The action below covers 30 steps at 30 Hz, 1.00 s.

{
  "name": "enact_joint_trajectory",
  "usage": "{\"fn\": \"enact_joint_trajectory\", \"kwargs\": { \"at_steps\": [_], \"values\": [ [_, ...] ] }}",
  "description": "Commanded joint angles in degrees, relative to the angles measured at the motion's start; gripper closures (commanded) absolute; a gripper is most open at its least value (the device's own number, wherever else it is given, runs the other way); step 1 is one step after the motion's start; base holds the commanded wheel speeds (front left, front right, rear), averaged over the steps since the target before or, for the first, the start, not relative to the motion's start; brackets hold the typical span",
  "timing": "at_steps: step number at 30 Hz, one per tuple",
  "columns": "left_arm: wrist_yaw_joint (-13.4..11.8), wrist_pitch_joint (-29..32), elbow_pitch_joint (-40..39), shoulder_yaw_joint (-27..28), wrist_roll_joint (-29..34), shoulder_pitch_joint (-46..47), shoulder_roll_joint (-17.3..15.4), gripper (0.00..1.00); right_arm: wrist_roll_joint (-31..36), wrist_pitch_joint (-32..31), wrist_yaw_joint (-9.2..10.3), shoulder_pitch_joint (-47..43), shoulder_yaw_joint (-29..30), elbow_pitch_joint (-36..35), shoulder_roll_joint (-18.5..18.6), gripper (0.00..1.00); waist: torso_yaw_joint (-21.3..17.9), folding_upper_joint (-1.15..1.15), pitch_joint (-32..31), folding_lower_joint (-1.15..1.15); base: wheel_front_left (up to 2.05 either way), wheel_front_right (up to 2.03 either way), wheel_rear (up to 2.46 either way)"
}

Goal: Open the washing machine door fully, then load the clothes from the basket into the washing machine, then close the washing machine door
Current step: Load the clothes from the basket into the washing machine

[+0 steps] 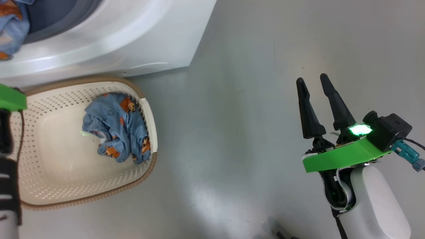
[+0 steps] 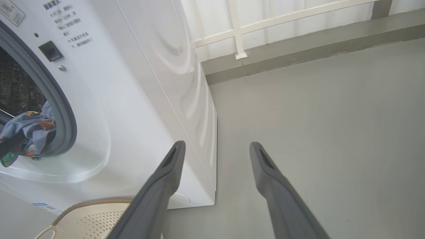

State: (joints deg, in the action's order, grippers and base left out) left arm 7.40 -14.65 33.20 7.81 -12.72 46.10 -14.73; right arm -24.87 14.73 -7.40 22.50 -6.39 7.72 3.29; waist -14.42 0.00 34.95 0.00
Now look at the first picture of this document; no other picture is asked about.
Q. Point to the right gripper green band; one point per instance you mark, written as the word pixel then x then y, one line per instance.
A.
pixel 345 156

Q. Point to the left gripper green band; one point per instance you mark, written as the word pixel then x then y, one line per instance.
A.
pixel 11 99

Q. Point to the blue patterned garment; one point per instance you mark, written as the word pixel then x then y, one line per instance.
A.
pixel 13 30

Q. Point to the blue bear-print garment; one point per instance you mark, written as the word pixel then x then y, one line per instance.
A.
pixel 116 129

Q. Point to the cream perforated laundry basket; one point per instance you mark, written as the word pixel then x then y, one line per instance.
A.
pixel 59 179

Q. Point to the white washing machine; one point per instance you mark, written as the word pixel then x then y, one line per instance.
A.
pixel 139 36

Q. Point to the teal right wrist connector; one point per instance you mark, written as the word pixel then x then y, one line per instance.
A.
pixel 408 155

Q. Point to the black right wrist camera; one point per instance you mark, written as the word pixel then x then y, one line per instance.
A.
pixel 388 131

